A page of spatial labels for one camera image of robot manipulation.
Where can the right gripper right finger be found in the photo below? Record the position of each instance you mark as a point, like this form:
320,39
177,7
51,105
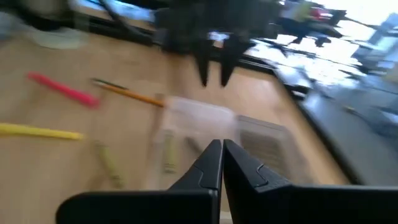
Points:
280,205

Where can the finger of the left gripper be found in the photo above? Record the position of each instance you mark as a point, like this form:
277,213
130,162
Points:
205,59
230,56

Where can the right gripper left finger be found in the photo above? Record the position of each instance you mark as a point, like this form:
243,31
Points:
186,205

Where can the clear plastic supply box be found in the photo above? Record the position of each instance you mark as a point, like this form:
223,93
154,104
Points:
202,121

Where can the orange pencil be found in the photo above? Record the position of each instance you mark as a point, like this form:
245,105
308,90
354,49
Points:
130,93

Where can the olive green crayon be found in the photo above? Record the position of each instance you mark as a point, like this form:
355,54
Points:
110,165

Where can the yellow plastic spoon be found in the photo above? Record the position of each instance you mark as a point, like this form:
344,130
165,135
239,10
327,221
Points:
40,132

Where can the white cylinder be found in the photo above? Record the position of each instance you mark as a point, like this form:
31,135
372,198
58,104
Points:
59,39

